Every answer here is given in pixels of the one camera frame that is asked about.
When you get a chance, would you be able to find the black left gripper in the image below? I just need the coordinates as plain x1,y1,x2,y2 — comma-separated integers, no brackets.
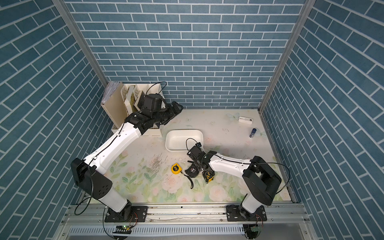
151,100,184,125

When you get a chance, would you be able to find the black yellow tape measure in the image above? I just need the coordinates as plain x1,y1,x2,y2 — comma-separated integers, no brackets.
203,168,215,184

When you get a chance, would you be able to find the yellow round tape measure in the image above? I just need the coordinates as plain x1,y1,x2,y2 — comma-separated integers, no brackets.
171,163,182,175

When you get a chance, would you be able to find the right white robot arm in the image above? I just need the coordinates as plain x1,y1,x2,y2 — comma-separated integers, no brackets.
187,144,282,218

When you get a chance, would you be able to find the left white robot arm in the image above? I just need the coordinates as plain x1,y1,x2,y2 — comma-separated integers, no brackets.
71,101,184,219

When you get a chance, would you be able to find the white oval storage box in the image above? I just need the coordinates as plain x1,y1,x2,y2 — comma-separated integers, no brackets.
166,130,204,152

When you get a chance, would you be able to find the black worn-page book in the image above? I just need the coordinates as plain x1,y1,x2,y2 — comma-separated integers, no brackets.
134,91,145,111

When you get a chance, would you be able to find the white yellow-edged book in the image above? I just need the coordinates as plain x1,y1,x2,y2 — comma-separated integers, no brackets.
124,86,137,116

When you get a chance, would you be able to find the white perforated file organizer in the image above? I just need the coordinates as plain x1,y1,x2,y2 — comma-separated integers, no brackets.
118,84,163,137

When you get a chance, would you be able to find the beige file folder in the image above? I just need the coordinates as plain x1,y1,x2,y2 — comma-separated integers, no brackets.
101,82,127,128

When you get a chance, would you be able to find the white rectangular device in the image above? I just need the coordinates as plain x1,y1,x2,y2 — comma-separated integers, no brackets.
238,116,253,125

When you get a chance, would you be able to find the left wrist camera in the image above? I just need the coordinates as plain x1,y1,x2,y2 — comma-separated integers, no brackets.
141,94,165,113

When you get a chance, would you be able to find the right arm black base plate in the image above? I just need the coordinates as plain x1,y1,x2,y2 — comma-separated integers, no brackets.
226,205,267,222

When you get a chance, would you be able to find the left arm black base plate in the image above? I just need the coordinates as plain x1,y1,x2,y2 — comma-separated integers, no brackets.
104,206,148,223

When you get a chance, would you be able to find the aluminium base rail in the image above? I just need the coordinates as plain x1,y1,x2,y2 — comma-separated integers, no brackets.
54,202,316,240

